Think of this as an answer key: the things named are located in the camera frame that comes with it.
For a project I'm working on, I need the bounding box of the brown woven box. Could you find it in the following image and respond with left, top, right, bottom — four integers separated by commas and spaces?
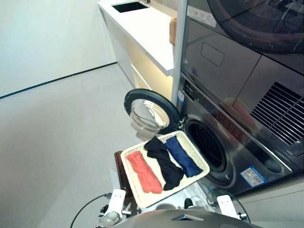
169, 17, 179, 45

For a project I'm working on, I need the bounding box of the grey washing machine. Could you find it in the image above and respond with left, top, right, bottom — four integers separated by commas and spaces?
175, 73, 294, 198

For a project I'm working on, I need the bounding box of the pale grey upright post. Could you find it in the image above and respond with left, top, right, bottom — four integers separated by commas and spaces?
171, 0, 188, 108

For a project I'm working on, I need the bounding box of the dark dryer vent grille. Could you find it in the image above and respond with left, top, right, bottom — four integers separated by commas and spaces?
250, 81, 304, 146

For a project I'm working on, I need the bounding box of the black garment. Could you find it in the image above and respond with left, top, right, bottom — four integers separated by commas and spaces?
143, 136, 185, 191

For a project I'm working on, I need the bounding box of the grey dryer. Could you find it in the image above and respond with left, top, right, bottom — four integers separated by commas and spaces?
182, 0, 304, 157

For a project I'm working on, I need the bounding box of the round washing machine door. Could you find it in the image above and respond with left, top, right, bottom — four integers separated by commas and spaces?
123, 88, 182, 140

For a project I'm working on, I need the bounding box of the pale woven basket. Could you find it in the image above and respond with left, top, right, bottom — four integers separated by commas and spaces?
120, 130, 210, 208

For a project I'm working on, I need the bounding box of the dark brown wooden stool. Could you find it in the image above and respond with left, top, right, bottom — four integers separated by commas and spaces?
114, 151, 135, 198

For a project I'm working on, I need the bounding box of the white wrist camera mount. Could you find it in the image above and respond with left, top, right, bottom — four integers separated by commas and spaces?
105, 189, 126, 214
216, 194, 238, 220

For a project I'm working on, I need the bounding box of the black sink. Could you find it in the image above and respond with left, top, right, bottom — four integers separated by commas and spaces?
111, 1, 151, 13

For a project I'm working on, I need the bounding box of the dark blue garment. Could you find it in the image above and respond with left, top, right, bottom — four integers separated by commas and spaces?
165, 136, 203, 178

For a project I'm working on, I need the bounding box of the blue energy rating sticker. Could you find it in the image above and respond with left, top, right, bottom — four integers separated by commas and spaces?
240, 166, 268, 184

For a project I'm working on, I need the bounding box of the silver robot torso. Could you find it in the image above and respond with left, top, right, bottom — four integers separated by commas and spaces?
111, 206, 255, 228

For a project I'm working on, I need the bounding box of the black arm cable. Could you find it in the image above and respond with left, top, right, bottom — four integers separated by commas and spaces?
70, 193, 112, 228
231, 193, 252, 223

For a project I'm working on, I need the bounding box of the white counter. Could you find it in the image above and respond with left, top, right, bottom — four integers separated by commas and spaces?
97, 0, 179, 92

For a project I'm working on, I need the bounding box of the orange-red garment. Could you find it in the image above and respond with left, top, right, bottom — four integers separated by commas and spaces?
126, 151, 164, 194

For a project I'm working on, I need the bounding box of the white dryer instruction label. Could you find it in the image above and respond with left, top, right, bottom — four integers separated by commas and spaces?
187, 5, 218, 28

